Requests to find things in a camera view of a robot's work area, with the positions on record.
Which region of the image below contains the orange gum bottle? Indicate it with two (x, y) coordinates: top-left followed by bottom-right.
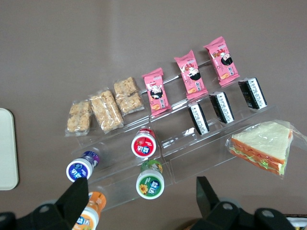
(71, 191), (107, 230)

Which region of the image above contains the clear acrylic tiered stand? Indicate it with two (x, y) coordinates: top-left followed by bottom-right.
(141, 59), (285, 184)
(71, 95), (175, 213)

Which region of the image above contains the red gum bottle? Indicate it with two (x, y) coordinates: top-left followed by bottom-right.
(130, 127), (157, 158)

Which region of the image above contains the white plastic tray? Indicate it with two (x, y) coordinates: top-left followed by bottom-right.
(0, 107), (19, 191)

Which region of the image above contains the clear-wrapped peanut brittle pack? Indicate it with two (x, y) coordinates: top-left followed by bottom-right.
(64, 100), (93, 137)
(88, 89), (125, 134)
(113, 76), (145, 117)

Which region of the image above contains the purple gum bottle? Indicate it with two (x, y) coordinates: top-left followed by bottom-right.
(66, 150), (100, 183)

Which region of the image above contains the black pack white label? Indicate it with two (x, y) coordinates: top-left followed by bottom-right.
(188, 102), (211, 136)
(208, 91), (235, 125)
(237, 77), (268, 110)

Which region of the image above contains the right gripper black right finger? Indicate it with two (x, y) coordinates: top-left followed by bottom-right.
(196, 176), (221, 219)

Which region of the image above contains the wrapped triangle sandwich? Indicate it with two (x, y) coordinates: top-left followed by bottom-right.
(224, 120), (307, 180)

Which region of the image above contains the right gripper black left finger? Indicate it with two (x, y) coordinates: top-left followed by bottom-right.
(55, 177), (90, 230)

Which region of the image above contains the green gum bottle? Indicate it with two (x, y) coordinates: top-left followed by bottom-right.
(135, 160), (165, 200)

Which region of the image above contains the pink cartoon snack packet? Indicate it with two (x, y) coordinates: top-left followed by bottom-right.
(203, 36), (240, 87)
(174, 49), (209, 100)
(141, 67), (172, 117)

